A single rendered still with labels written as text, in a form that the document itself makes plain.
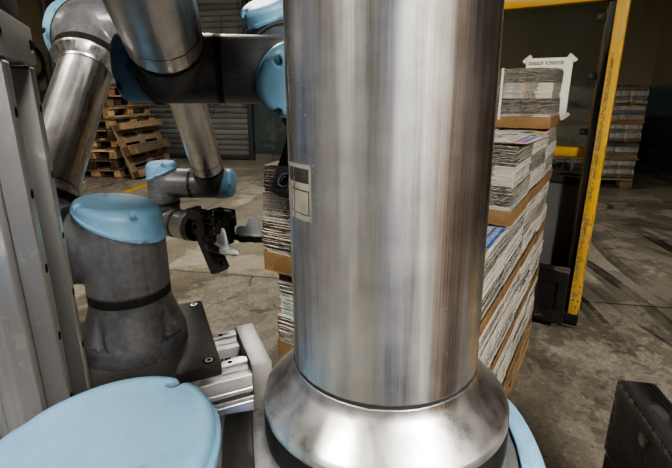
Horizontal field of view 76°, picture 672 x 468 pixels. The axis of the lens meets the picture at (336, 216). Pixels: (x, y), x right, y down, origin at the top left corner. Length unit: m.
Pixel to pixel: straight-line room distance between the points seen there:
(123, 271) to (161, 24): 0.36
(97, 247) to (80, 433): 0.44
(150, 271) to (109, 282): 0.05
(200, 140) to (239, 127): 7.38
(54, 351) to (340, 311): 0.31
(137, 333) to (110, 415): 0.45
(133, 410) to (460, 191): 0.18
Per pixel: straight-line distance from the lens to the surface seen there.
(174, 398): 0.24
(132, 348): 0.70
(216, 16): 8.60
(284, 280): 0.97
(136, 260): 0.66
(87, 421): 0.25
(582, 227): 2.45
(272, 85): 0.48
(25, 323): 0.42
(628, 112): 6.66
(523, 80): 1.87
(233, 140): 8.48
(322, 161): 0.16
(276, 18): 0.58
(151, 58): 0.46
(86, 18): 0.93
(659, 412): 0.74
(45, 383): 0.45
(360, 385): 0.18
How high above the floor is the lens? 1.19
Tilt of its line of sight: 16 degrees down
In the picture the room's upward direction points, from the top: straight up
